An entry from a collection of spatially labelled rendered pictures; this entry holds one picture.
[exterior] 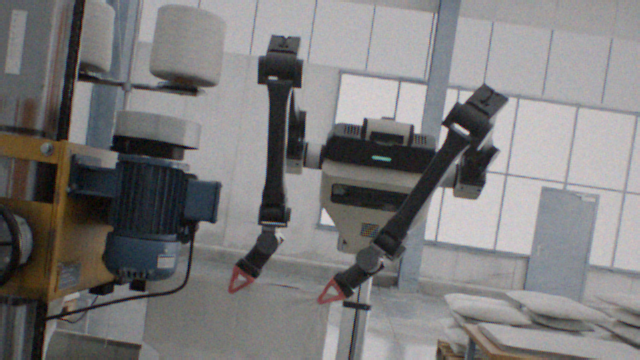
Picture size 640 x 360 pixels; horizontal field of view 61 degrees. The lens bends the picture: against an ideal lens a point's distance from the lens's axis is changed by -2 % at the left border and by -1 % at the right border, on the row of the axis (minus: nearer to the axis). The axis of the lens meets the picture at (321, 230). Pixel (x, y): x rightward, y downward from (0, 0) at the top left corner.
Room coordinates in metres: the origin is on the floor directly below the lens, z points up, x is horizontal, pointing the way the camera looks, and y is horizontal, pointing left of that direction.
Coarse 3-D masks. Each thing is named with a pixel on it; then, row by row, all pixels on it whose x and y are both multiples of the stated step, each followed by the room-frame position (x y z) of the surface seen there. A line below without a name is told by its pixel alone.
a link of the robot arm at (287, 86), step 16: (272, 80) 1.36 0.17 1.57; (288, 80) 1.38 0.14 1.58; (272, 96) 1.35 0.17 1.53; (288, 96) 1.35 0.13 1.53; (272, 112) 1.36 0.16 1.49; (272, 128) 1.37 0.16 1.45; (272, 144) 1.39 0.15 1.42; (272, 160) 1.40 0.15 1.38; (272, 176) 1.42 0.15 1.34; (272, 192) 1.43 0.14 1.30; (272, 208) 1.45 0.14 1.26
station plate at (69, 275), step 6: (78, 264) 1.14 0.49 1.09; (60, 270) 1.07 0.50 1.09; (66, 270) 1.09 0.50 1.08; (72, 270) 1.12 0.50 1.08; (78, 270) 1.14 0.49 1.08; (60, 276) 1.07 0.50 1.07; (66, 276) 1.09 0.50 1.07; (72, 276) 1.12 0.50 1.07; (78, 276) 1.15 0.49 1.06; (60, 282) 1.07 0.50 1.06; (66, 282) 1.10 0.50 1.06; (72, 282) 1.12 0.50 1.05; (78, 282) 1.15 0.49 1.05; (60, 288) 1.08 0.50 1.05
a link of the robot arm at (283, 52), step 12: (276, 36) 1.38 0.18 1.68; (288, 36) 1.39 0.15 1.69; (276, 48) 1.34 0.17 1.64; (288, 48) 1.35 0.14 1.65; (300, 48) 1.40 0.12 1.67; (264, 60) 1.32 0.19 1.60; (276, 60) 1.32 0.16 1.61; (288, 60) 1.32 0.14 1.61; (264, 72) 1.33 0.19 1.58; (276, 72) 1.33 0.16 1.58; (288, 72) 1.32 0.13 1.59; (288, 120) 1.64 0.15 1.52; (300, 120) 1.66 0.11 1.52; (300, 132) 1.69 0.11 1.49
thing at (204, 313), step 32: (160, 288) 1.48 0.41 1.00; (192, 288) 1.48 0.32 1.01; (224, 288) 1.47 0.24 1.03; (256, 288) 1.47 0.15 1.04; (288, 288) 1.49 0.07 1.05; (160, 320) 1.48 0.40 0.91; (192, 320) 1.48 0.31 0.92; (224, 320) 1.47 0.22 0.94; (256, 320) 1.47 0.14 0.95; (288, 320) 1.48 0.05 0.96; (320, 320) 1.48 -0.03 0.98; (160, 352) 1.46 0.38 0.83; (192, 352) 1.46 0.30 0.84; (224, 352) 1.47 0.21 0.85; (256, 352) 1.47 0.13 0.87; (288, 352) 1.48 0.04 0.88; (320, 352) 1.48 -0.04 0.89
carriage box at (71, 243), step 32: (64, 160) 1.04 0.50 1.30; (64, 192) 1.05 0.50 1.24; (32, 224) 1.04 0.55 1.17; (64, 224) 1.07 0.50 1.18; (96, 224) 1.21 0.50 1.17; (32, 256) 1.04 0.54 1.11; (64, 256) 1.09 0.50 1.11; (96, 256) 1.23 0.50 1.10; (0, 288) 1.04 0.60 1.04; (32, 288) 1.04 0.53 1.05
